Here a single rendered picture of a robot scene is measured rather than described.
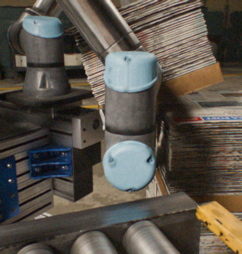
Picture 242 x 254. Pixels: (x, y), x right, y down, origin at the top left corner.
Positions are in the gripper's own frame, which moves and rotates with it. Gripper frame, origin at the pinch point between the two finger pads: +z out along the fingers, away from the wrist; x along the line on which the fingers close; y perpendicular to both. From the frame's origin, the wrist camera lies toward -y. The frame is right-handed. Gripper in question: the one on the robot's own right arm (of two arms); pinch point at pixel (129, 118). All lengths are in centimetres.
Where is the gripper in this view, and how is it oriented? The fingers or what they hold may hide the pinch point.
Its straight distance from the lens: 83.9
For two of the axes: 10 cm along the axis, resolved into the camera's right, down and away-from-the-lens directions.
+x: -9.4, 3.4, 1.0
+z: 0.0, -2.8, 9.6
